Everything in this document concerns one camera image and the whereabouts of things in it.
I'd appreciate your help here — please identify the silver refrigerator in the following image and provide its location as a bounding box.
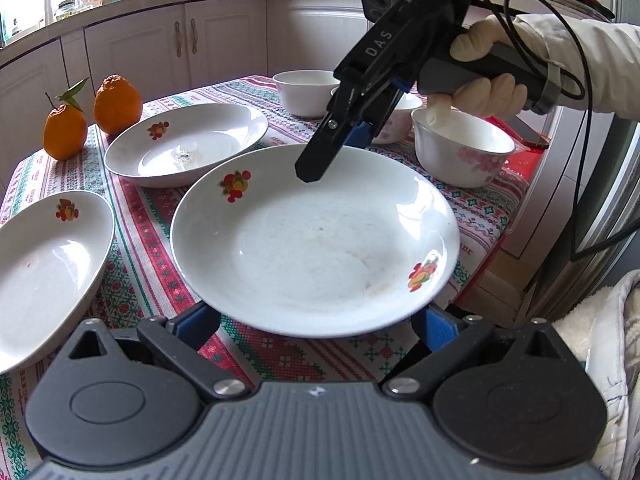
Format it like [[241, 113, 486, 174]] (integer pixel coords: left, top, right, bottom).
[[525, 105, 640, 311]]

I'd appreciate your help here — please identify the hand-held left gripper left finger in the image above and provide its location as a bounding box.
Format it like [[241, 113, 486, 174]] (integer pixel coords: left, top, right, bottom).
[[64, 302, 247, 402]]

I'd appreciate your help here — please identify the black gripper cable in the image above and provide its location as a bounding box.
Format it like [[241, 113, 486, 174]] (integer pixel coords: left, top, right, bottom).
[[470, 0, 640, 263]]

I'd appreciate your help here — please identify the large white fruit-print plate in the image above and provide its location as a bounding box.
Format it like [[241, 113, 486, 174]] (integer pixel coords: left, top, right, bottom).
[[170, 144, 461, 339]]

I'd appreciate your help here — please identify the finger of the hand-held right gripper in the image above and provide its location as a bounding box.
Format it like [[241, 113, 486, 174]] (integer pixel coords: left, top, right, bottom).
[[294, 76, 382, 184], [347, 81, 417, 150]]

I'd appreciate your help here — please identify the red green patterned tablecloth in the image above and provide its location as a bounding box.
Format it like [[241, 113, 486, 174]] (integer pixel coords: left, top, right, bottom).
[[0, 75, 531, 471]]

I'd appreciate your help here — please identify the person's right forearm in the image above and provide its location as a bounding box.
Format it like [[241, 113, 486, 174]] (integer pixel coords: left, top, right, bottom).
[[514, 12, 640, 123]]

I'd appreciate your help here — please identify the white bowl pink floral print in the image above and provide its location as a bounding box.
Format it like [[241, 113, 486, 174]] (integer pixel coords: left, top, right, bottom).
[[330, 85, 425, 145], [411, 108, 516, 189]]

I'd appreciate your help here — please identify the black phone red case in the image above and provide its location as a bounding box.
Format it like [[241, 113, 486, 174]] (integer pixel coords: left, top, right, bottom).
[[492, 115, 551, 151]]

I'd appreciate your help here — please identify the person's white fleece jacket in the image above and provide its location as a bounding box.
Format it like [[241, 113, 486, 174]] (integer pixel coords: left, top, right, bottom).
[[550, 270, 640, 480]]

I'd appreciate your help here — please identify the orange with green leaves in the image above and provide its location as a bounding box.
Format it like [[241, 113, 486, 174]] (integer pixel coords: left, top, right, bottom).
[[42, 77, 91, 162]]

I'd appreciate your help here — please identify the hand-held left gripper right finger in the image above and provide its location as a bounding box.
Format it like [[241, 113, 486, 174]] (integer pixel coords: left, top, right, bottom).
[[380, 305, 563, 401]]

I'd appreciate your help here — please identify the plain white bowl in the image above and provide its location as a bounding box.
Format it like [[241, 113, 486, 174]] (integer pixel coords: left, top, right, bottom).
[[272, 70, 342, 120]]

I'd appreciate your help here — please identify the bumpy orange without leaves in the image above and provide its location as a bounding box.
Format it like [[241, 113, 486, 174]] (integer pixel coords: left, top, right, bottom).
[[93, 74, 143, 137]]

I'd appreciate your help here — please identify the person's right hand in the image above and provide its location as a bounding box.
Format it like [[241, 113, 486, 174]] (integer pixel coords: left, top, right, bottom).
[[426, 14, 530, 127]]

